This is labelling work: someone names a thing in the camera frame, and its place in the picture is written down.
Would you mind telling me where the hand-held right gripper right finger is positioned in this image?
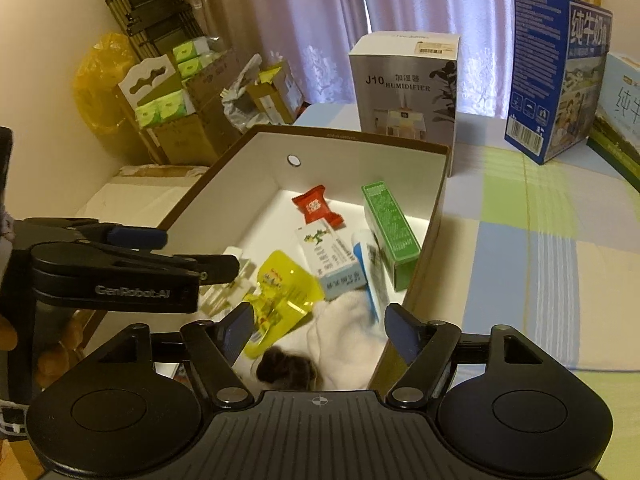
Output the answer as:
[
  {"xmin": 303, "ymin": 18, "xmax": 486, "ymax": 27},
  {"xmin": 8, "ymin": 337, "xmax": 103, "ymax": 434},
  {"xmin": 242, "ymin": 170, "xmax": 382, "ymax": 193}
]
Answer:
[{"xmin": 384, "ymin": 303, "xmax": 547, "ymax": 409}]

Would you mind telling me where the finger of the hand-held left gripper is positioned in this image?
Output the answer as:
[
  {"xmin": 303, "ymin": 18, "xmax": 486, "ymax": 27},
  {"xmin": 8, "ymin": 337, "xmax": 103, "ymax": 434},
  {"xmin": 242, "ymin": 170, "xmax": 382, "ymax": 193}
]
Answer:
[
  {"xmin": 22, "ymin": 217, "xmax": 168, "ymax": 251},
  {"xmin": 100, "ymin": 252, "xmax": 241, "ymax": 283}
]

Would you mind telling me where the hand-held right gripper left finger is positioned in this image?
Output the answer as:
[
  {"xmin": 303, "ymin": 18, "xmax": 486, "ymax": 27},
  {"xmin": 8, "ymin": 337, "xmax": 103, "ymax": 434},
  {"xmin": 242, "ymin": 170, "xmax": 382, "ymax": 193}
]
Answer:
[{"xmin": 95, "ymin": 302, "xmax": 257, "ymax": 409}]

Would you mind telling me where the cream plastic clip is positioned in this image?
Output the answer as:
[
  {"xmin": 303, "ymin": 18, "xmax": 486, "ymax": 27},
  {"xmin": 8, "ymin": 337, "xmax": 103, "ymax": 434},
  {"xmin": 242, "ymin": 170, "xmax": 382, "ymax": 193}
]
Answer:
[{"xmin": 199, "ymin": 246, "xmax": 258, "ymax": 317}]

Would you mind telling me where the white cloth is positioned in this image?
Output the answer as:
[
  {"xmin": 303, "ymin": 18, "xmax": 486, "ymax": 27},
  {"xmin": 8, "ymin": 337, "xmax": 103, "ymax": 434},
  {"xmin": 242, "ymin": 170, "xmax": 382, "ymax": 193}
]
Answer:
[{"xmin": 235, "ymin": 292, "xmax": 388, "ymax": 391}]

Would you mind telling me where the dark scrunchie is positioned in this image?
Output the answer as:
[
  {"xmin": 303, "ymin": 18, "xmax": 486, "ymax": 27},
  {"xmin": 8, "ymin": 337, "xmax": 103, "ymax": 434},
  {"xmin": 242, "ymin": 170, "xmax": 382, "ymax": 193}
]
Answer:
[{"xmin": 255, "ymin": 346, "xmax": 321, "ymax": 391}]

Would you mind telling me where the yellow packet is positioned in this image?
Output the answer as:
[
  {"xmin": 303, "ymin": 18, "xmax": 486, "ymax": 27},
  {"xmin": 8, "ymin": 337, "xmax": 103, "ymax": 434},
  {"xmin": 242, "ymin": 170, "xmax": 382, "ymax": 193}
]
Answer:
[{"xmin": 243, "ymin": 250, "xmax": 326, "ymax": 359}]

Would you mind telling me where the long white carton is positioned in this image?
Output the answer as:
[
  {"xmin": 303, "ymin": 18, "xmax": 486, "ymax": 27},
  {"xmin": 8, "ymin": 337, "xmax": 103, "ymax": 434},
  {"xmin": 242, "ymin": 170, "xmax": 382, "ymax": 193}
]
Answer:
[{"xmin": 296, "ymin": 224, "xmax": 368, "ymax": 302}]

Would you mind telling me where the green and white medicine box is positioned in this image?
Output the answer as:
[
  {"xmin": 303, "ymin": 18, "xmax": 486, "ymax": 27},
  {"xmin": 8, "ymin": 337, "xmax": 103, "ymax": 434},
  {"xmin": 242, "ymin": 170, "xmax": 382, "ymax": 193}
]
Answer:
[{"xmin": 361, "ymin": 181, "xmax": 422, "ymax": 292}]

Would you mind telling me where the brown drawer with white inside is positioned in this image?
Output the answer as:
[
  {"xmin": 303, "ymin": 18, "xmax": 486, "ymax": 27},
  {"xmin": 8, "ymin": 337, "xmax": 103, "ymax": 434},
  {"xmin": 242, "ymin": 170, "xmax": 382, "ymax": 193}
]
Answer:
[{"xmin": 159, "ymin": 126, "xmax": 451, "ymax": 391}]

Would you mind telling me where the red candy wrapper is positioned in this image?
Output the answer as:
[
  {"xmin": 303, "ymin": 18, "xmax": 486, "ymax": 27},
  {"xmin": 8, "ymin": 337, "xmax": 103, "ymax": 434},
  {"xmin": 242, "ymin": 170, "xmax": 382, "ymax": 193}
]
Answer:
[{"xmin": 291, "ymin": 185, "xmax": 347, "ymax": 228}]

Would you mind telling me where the person's left hand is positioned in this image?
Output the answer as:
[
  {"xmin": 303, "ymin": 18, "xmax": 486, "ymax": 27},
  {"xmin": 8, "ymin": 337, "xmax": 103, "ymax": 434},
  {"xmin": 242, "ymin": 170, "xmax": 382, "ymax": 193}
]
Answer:
[{"xmin": 39, "ymin": 310, "xmax": 85, "ymax": 388}]

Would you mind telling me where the white low cabinet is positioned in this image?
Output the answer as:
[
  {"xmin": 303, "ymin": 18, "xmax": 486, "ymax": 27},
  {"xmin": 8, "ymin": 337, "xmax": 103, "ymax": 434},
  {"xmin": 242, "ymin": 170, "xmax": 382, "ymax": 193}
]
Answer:
[{"xmin": 75, "ymin": 164, "xmax": 211, "ymax": 241}]

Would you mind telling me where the plaid tablecloth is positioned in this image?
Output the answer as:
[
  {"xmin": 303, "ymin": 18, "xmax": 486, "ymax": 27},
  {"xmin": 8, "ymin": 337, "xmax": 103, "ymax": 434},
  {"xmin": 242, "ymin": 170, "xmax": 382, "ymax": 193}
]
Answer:
[{"xmin": 292, "ymin": 102, "xmax": 640, "ymax": 466}]

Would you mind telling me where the brown cardboard box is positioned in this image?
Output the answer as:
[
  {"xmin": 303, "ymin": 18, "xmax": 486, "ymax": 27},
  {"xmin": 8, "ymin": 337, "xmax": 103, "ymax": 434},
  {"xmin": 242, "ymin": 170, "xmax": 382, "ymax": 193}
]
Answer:
[{"xmin": 145, "ymin": 49, "xmax": 246, "ymax": 166}]

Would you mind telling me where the yellow plastic bag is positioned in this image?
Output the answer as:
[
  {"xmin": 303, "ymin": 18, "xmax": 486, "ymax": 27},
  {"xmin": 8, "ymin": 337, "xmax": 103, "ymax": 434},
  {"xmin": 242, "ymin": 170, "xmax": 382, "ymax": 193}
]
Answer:
[{"xmin": 73, "ymin": 32, "xmax": 138, "ymax": 136}]

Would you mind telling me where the open cardboard box with bag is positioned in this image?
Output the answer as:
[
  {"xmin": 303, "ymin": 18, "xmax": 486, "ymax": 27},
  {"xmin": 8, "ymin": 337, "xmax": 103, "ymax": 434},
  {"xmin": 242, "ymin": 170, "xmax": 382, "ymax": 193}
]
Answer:
[{"xmin": 221, "ymin": 54, "xmax": 307, "ymax": 133}]

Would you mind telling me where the black folding step ladder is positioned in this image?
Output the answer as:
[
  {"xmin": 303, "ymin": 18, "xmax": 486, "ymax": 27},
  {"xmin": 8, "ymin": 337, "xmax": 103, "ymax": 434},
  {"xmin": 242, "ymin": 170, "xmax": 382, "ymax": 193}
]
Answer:
[{"xmin": 104, "ymin": 0, "xmax": 211, "ymax": 68}]

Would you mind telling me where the white humidifier box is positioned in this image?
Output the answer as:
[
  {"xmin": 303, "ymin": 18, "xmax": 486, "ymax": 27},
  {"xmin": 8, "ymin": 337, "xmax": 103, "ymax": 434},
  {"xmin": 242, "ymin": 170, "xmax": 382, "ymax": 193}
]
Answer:
[{"xmin": 348, "ymin": 32, "xmax": 462, "ymax": 177}]

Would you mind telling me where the lilac sheer curtain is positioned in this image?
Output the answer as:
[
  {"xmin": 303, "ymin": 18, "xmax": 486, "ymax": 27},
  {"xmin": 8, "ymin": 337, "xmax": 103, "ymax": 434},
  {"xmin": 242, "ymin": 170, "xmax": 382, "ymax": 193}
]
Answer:
[{"xmin": 167, "ymin": 0, "xmax": 556, "ymax": 121}]

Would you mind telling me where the blue milk carton box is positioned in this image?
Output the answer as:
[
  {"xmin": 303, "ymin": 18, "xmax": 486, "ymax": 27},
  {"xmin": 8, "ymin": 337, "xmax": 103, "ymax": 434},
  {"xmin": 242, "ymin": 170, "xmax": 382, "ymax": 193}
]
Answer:
[{"xmin": 504, "ymin": 0, "xmax": 613, "ymax": 165}]

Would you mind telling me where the green and white milk box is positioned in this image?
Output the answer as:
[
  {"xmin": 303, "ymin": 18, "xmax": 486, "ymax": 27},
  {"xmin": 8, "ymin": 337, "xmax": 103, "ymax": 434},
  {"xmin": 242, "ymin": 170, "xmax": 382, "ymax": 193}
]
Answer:
[{"xmin": 587, "ymin": 52, "xmax": 640, "ymax": 183}]

